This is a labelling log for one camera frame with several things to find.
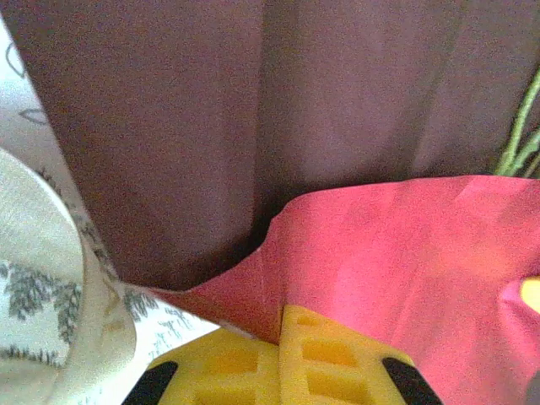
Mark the floral tablecloth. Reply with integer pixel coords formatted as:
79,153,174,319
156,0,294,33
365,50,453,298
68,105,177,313
0,12,223,405

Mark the dark red wrapping paper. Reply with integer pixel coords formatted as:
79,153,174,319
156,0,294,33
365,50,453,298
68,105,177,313
0,0,540,405

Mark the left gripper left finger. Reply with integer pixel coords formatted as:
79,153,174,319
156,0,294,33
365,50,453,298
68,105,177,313
124,327,283,405

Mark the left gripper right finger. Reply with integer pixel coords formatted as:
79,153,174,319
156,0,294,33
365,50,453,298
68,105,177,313
280,303,443,405

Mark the artificial flower bunch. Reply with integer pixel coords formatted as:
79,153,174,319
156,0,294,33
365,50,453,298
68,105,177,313
492,65,540,178

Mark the cream ribbon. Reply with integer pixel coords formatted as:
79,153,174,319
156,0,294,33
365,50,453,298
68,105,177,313
0,147,143,405

